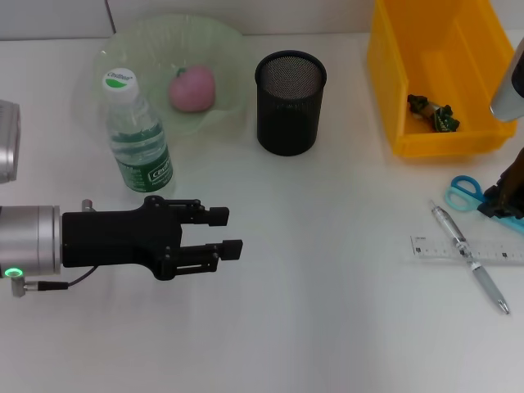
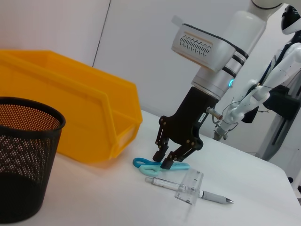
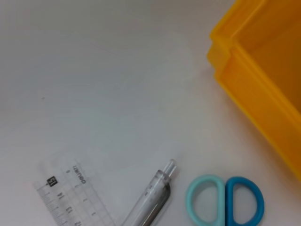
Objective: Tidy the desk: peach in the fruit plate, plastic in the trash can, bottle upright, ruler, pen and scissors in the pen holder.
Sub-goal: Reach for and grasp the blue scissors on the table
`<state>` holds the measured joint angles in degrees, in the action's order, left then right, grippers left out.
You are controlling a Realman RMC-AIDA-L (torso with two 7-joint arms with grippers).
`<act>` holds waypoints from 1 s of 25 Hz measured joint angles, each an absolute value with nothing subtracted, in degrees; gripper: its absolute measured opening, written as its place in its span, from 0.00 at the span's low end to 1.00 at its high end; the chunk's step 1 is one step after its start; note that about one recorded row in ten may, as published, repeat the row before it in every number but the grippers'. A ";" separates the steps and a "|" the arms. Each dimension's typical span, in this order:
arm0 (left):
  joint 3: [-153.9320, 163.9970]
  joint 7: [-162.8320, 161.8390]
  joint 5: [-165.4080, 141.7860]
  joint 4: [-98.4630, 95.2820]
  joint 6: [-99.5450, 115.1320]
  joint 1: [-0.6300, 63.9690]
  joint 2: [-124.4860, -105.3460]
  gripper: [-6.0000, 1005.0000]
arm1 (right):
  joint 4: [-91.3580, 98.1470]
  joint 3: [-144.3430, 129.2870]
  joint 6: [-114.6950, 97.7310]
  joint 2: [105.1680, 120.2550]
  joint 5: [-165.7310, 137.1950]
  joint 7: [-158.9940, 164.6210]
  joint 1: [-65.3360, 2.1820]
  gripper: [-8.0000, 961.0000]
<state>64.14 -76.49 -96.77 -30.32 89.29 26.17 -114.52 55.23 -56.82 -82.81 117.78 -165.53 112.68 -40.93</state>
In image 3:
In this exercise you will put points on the blue and teal scissors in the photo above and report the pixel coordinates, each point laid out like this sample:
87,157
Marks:
247,186

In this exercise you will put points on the yellow plastic bin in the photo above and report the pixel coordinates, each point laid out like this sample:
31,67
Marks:
270,58

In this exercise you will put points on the transparent plastic ruler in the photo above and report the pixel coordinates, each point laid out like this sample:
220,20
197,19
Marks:
70,200

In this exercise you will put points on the clear grey ballpoint pen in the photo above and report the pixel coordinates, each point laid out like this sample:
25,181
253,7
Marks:
155,195

